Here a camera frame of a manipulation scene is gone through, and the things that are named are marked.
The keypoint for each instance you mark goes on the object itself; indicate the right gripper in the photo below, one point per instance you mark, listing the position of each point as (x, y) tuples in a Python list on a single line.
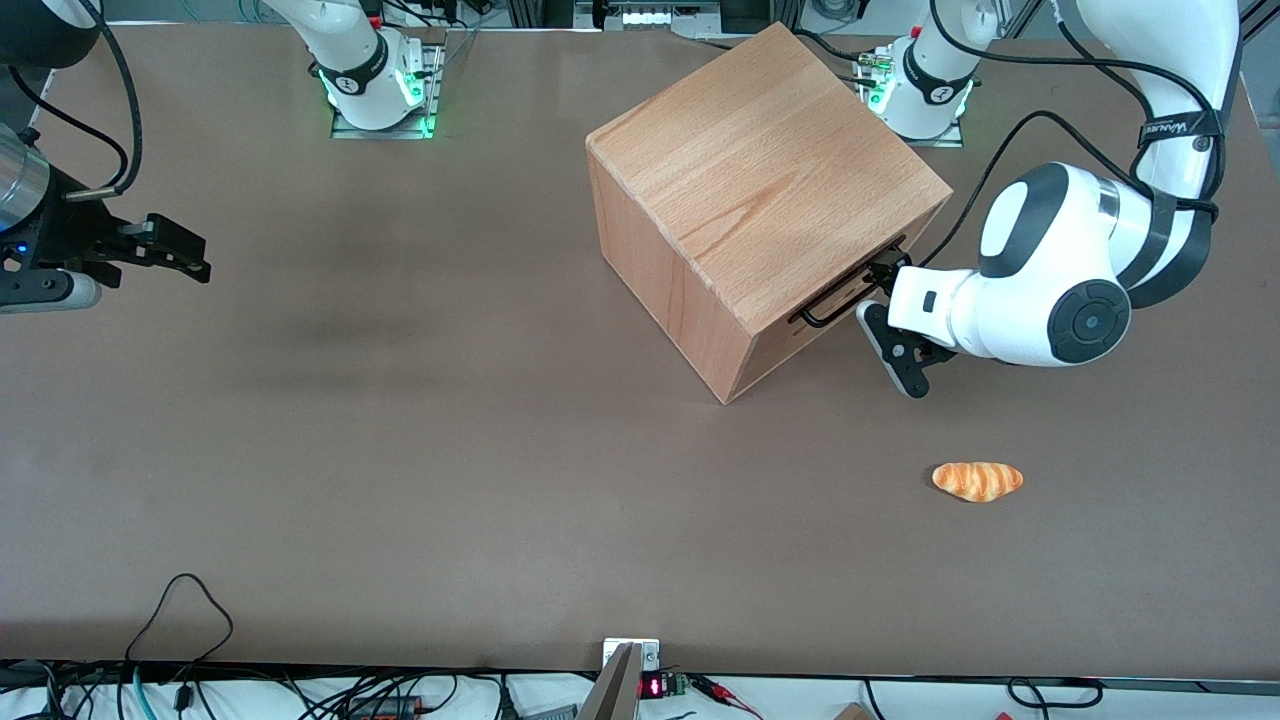
[(68, 230)]

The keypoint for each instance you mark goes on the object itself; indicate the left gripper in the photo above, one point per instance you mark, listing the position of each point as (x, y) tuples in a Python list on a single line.
[(886, 273)]

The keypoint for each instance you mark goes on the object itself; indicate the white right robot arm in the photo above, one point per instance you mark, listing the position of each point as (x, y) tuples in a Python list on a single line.
[(355, 60)]

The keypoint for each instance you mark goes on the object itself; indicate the wooden drawer cabinet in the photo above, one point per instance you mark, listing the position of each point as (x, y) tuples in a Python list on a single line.
[(760, 170)]

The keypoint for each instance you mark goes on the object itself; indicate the orange croissant bread toy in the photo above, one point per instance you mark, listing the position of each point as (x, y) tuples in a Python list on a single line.
[(978, 481)]

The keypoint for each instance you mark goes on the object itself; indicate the lit white device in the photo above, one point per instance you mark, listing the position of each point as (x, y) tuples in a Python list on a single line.
[(660, 14)]

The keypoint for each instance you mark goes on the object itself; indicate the red digit display module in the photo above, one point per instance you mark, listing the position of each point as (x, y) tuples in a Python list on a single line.
[(655, 687)]

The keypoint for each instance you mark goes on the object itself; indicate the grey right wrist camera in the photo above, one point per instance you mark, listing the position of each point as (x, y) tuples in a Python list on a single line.
[(50, 292)]

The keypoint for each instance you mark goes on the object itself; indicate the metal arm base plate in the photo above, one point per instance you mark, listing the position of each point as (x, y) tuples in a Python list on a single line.
[(950, 138), (437, 80)]

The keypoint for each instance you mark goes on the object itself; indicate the small metal bracket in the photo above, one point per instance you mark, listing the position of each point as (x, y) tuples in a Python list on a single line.
[(648, 652)]

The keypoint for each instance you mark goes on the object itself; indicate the grey camera stand bar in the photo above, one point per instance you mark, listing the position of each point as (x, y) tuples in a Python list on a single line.
[(615, 690)]

